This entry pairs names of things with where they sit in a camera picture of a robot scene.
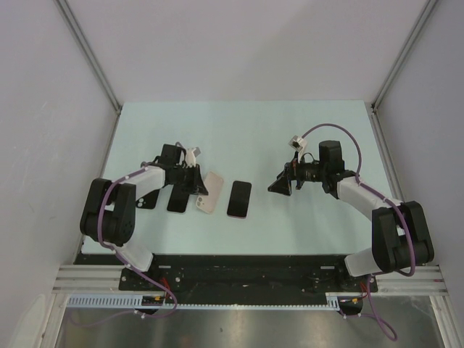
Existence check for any aluminium corner post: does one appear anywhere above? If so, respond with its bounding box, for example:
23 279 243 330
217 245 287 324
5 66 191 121
370 0 442 112
53 0 122 116

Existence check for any purple cable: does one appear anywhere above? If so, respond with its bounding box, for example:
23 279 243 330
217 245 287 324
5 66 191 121
68 165 178 329
300 124 416 341

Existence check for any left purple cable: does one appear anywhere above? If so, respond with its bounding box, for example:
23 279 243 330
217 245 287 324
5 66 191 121
68 165 178 329

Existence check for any bare phone silver edge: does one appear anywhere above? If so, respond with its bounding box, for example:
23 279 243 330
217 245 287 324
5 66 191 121
167 186 190 214

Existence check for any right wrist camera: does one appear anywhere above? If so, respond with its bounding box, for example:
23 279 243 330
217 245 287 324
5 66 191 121
289 136 307 162

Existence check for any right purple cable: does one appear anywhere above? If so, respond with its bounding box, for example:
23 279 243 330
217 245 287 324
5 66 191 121
300 124 416 341

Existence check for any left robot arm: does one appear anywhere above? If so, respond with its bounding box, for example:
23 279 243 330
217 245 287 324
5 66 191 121
80 144 209 290

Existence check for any bare phone purple edge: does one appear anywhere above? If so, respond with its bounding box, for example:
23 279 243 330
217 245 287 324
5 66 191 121
227 181 252 218

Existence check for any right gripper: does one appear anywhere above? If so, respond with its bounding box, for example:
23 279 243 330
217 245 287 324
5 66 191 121
268 150 327 196

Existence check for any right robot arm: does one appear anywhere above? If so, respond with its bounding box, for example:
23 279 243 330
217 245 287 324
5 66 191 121
268 136 434 291

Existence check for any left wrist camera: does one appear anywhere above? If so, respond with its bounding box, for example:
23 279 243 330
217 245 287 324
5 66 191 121
181 147 201 168

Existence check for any right side aluminium rail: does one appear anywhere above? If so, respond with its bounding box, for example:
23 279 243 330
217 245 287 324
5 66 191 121
365 103 405 201

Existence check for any white slotted cable duct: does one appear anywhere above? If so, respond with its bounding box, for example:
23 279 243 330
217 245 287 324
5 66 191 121
67 293 344 312

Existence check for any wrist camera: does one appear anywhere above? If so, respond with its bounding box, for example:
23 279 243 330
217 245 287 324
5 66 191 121
181 147 201 168
289 136 307 162

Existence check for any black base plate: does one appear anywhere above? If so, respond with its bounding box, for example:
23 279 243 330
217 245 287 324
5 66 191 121
74 252 423 305

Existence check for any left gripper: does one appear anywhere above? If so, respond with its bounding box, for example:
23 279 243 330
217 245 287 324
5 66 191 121
173 163 207 195

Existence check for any left aluminium corner post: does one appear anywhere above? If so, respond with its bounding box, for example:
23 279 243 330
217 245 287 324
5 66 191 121
53 0 122 116

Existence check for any right aluminium corner post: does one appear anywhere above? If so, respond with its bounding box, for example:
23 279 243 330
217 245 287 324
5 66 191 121
370 0 442 112

